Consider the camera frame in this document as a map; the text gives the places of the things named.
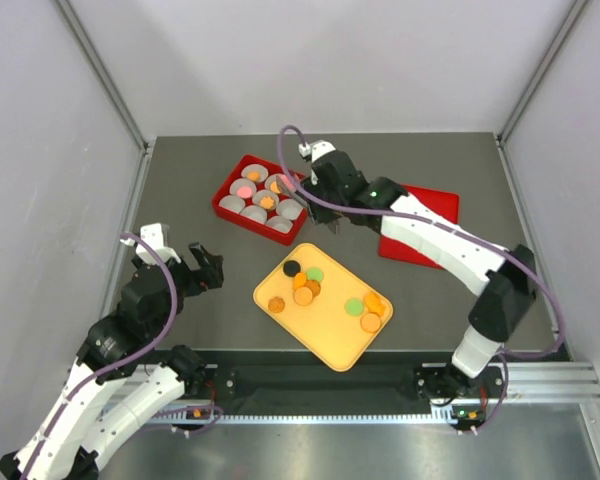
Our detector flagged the metal tongs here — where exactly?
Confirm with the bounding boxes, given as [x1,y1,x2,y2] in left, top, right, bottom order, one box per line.
[276,174,308,209]

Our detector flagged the pink sandwich cookie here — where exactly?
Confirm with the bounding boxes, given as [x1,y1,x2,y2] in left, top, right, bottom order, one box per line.
[236,186,253,198]
[278,175,294,190]

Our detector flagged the orange leaf cookie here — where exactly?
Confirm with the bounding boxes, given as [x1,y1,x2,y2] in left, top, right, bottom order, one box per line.
[260,197,275,210]

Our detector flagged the pink sandwich cookie top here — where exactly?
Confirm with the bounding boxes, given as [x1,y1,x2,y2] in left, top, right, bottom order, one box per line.
[236,186,253,198]

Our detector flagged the red cookie box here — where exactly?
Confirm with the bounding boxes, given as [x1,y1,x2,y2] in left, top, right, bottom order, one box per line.
[211,155,308,246]

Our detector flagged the green sandwich cookie top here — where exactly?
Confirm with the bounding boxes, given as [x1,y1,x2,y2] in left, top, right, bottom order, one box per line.
[306,267,324,283]

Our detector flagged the green sandwich cookie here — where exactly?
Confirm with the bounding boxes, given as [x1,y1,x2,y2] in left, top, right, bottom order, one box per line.
[345,298,365,317]
[306,267,324,283]

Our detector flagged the red box lid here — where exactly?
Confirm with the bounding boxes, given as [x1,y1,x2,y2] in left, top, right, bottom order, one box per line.
[377,185,460,270]

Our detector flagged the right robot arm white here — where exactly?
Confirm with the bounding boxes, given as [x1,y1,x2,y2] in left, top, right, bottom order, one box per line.
[298,141,536,396]

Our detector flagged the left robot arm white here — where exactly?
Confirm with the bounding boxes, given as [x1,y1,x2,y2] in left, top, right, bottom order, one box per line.
[0,238,224,479]

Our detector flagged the white paper cup front-left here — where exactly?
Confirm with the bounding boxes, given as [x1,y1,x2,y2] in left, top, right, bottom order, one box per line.
[218,195,246,214]

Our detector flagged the white paper cup back-middle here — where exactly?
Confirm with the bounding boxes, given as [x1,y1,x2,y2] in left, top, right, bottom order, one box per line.
[264,174,282,195]

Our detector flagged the white paper cup front-middle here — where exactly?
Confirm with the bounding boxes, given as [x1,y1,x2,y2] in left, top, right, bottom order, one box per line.
[240,205,268,224]

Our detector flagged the white paper cup centre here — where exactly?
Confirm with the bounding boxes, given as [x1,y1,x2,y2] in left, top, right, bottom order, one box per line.
[252,189,279,212]

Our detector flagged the white paper cup front-right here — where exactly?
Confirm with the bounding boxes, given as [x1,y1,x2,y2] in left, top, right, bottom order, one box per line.
[265,215,293,234]

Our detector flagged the orange swirl cookie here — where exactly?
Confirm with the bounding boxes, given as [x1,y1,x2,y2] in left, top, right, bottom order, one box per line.
[267,296,286,314]

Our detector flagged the white paper cup middle-left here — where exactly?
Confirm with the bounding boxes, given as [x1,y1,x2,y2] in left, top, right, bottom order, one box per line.
[229,178,258,200]

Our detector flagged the black sandwich cookie top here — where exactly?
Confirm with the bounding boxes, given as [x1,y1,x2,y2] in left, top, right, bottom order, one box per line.
[282,260,302,278]

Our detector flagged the white paper cup back-left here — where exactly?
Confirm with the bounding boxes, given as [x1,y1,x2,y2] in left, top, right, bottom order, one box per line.
[241,163,269,185]

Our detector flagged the orange fish cookie left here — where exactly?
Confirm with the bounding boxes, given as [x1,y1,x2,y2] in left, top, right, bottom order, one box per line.
[292,272,307,291]

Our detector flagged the orange fish cookie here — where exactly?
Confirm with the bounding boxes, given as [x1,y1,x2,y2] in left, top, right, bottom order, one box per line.
[292,272,307,291]
[364,292,385,318]

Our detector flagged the orange fish cookie right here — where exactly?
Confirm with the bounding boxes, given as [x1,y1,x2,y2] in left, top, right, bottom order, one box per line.
[364,292,385,318]

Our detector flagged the green sandwich cookie right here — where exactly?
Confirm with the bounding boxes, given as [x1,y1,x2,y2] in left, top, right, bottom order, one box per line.
[345,298,365,317]

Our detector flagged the yellow tray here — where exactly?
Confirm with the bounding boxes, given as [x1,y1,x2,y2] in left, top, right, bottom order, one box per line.
[253,243,393,372]

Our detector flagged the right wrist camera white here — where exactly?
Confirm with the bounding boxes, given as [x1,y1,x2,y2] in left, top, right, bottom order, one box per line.
[298,140,336,163]

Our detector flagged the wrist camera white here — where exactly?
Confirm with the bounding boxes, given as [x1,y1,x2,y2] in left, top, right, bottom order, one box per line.
[120,223,181,266]
[298,140,336,163]

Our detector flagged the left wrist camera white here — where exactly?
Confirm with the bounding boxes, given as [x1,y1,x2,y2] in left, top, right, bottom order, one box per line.
[120,223,181,266]

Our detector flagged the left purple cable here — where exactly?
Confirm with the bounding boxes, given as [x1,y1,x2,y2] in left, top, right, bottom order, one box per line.
[22,229,177,480]

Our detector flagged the purple cable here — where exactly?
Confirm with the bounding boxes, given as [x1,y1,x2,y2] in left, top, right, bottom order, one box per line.
[277,124,566,436]
[22,229,177,480]

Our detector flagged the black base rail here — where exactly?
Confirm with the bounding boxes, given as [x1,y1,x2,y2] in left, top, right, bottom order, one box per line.
[184,350,504,416]

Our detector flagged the aluminium frame left post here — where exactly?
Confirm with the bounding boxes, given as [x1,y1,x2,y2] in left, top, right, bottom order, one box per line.
[52,0,154,151]

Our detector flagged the aluminium frame post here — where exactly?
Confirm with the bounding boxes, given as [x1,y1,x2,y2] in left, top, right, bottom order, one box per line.
[52,0,154,151]
[495,0,591,149]

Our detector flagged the toothed cable duct strip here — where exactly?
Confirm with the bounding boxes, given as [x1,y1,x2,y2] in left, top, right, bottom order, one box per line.
[144,403,486,426]

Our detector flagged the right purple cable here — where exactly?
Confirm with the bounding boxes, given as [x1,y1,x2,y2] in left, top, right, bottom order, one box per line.
[277,124,566,436]

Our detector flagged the aluminium frame right post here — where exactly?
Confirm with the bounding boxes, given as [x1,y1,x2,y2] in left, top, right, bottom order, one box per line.
[495,0,591,149]

